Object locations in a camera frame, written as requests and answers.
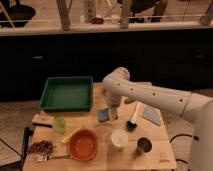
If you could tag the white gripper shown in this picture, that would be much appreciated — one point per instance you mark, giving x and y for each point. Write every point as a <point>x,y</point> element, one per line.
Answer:
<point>113,108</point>

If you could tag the blue sponge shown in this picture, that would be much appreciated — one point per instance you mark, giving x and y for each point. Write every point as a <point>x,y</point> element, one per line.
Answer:
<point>103,115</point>

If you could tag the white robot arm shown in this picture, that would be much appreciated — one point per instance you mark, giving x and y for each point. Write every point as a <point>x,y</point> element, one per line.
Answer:
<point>195,108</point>

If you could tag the red bowl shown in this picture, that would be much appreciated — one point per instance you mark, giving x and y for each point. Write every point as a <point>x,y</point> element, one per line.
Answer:
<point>82,145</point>

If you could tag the green pepper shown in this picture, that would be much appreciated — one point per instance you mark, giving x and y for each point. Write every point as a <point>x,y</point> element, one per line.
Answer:
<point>129,100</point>

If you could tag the black and white brush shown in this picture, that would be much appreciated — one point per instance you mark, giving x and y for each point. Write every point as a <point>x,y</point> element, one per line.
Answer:
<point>131,124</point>

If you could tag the white plastic cup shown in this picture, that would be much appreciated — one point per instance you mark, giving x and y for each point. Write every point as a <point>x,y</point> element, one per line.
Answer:
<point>119,138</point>

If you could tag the grey blue cloth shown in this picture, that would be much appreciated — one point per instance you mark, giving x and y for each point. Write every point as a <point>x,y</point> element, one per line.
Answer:
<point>151,115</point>

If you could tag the metal cup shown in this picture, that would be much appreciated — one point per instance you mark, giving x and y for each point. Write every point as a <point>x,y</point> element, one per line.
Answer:
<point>144,145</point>

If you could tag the green plastic tray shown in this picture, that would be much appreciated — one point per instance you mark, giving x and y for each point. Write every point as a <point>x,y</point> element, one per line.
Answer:
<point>62,94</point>

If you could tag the green plastic cup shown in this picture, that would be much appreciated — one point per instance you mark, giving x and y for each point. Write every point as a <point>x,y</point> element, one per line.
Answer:
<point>59,125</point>

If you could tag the yellow banana piece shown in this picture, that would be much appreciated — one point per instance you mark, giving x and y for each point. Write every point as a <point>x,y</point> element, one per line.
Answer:
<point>65,140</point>

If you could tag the wooden block eraser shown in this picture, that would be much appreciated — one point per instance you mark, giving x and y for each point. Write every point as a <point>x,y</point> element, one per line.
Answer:
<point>42,120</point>

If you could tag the brown grape bunch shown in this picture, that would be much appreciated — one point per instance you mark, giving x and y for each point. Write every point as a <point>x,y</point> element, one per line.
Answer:
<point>43,147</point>

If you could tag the black table clamp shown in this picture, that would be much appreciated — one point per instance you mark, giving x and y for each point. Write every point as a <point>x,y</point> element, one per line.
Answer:
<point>27,133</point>

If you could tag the silver fork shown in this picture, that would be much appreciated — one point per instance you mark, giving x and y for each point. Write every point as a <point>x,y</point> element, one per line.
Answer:
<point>44,158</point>

